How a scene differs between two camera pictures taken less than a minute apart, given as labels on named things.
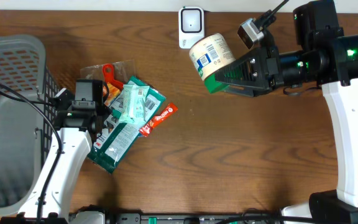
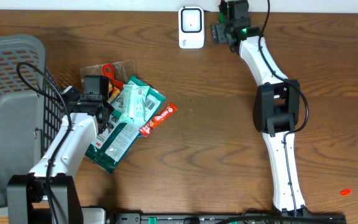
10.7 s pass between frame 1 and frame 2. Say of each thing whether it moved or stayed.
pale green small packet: stayed
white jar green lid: moved
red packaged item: stayed
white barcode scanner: stayed
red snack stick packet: stayed
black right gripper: moved
